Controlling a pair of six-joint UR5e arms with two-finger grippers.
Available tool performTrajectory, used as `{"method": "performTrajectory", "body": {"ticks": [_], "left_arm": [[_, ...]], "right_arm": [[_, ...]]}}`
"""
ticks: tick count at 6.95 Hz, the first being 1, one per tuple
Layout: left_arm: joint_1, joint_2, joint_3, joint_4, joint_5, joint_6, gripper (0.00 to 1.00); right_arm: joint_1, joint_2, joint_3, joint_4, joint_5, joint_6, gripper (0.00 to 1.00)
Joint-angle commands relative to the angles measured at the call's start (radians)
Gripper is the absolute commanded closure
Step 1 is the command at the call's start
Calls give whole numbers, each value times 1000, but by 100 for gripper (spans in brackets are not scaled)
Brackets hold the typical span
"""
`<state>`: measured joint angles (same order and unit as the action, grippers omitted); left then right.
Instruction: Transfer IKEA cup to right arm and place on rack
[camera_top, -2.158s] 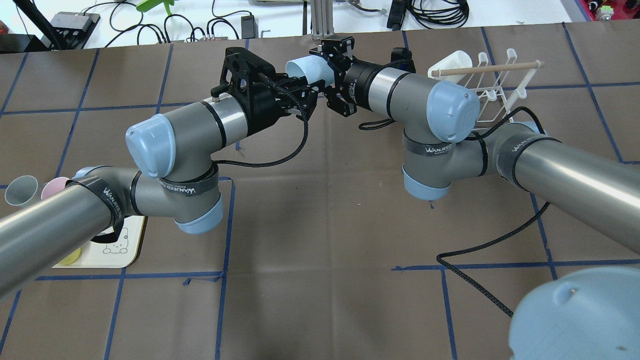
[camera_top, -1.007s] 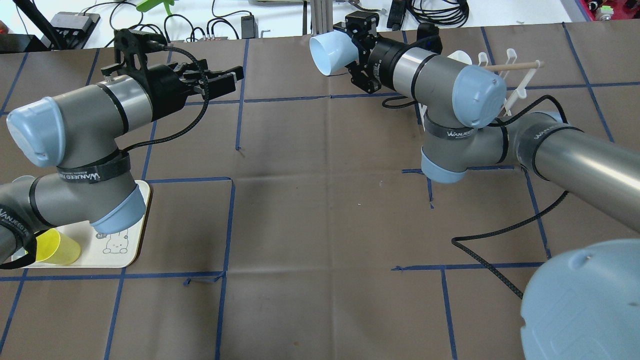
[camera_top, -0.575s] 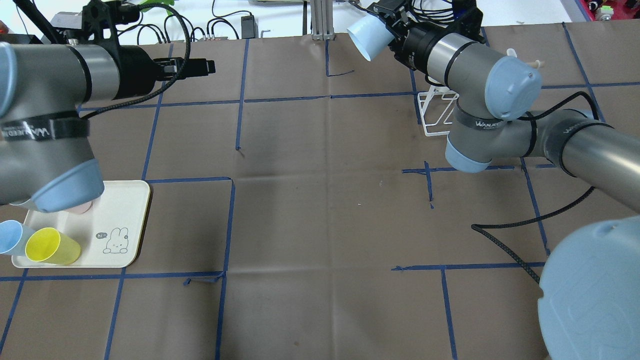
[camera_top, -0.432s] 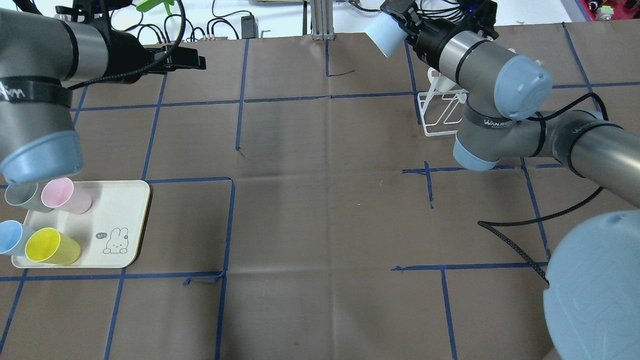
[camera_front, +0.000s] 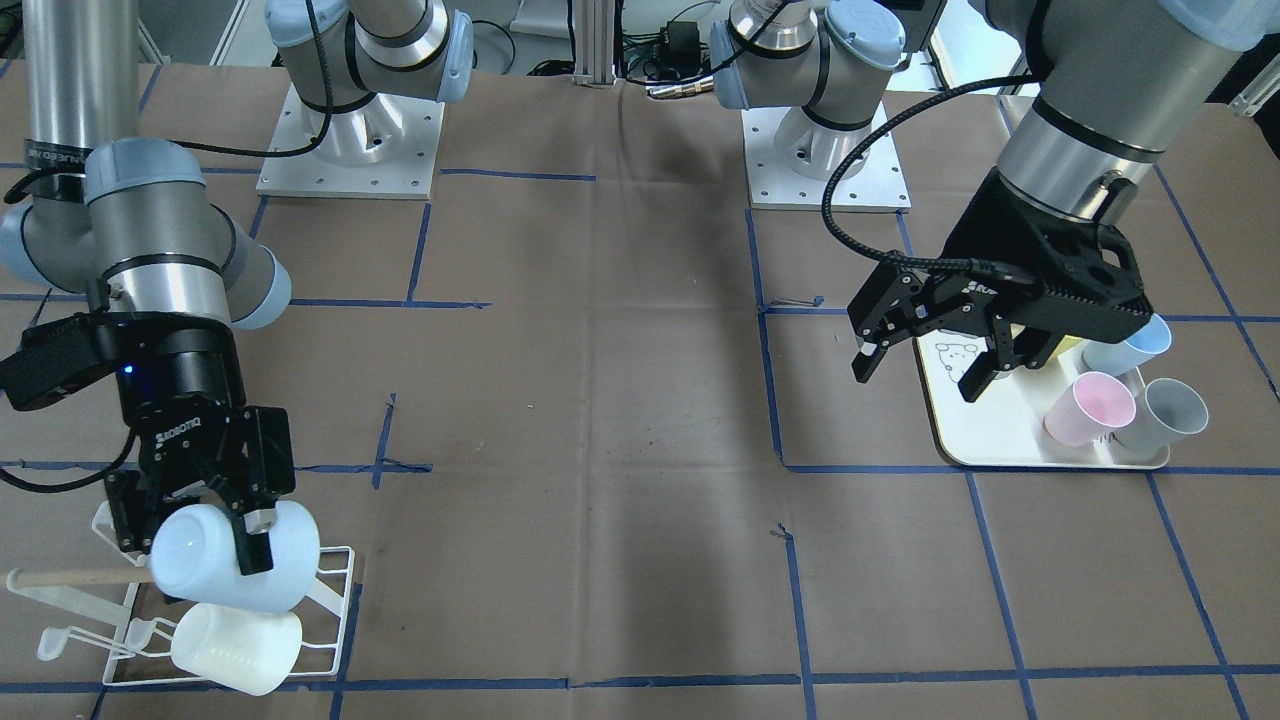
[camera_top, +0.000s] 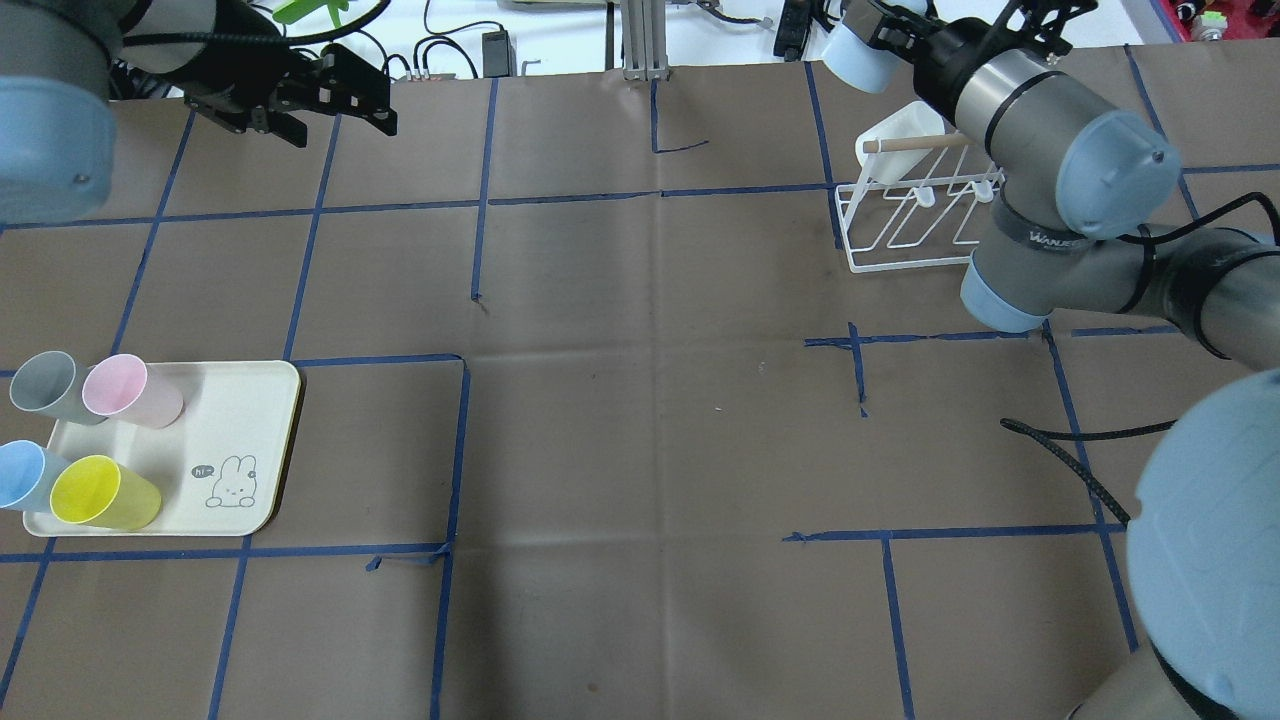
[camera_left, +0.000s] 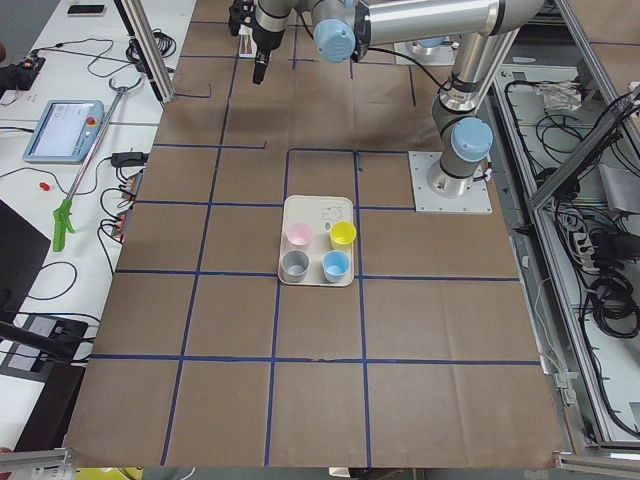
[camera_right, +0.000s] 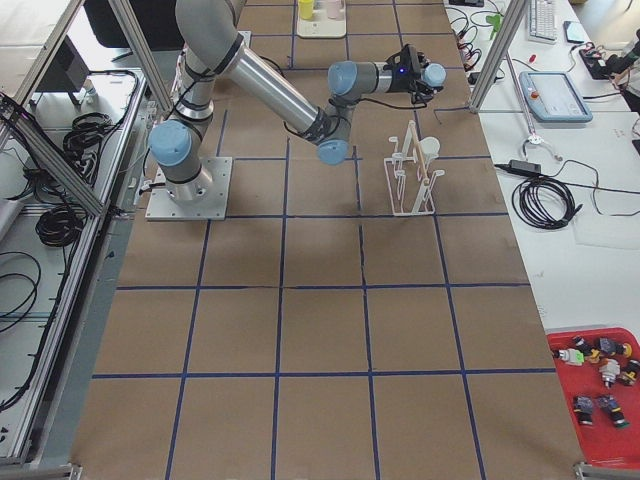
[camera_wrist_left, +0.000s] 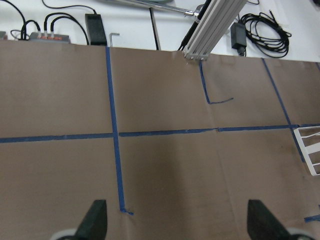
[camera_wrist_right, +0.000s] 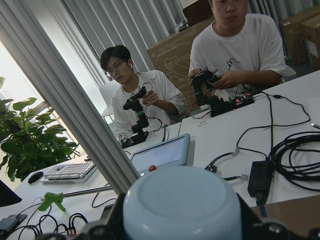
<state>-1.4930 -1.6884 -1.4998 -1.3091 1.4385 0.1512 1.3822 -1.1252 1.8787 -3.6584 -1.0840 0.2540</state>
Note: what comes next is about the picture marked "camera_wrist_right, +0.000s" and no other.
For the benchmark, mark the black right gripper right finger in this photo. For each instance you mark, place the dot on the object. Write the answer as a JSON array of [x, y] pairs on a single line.
[[251, 225]]

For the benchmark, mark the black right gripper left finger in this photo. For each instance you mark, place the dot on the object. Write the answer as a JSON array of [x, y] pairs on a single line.
[[115, 217]]

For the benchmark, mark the light blue plastic cup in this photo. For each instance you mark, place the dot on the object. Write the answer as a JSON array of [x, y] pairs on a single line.
[[182, 203]]

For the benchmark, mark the second small robot arm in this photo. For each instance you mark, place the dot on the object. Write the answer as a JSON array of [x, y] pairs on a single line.
[[217, 97]]

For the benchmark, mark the small black robot arm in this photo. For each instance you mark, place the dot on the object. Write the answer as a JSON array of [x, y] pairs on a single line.
[[138, 136]]

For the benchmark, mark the brown paper table cover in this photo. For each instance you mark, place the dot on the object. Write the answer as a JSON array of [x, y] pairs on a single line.
[[300, 215]]

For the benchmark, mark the black power adapter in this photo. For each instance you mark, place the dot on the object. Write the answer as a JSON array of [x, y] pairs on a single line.
[[260, 179]]

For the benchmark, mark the white keyboard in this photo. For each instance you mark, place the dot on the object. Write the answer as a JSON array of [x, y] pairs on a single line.
[[69, 173]]

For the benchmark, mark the blue teach pendant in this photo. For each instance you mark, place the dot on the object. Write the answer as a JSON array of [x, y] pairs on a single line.
[[169, 153]]

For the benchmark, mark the black computer mouse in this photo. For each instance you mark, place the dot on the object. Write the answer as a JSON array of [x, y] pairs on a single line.
[[35, 177]]

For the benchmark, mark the black monitor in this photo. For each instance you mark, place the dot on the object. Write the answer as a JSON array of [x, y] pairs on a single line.
[[7, 196]]

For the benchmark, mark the green potted plant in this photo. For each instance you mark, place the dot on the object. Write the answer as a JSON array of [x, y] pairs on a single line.
[[29, 140]]

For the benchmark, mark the person in white t-shirt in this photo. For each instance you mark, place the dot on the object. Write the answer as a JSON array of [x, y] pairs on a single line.
[[245, 49]]

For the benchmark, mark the aluminium frame post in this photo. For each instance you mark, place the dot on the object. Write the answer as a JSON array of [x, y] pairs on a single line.
[[31, 47]]

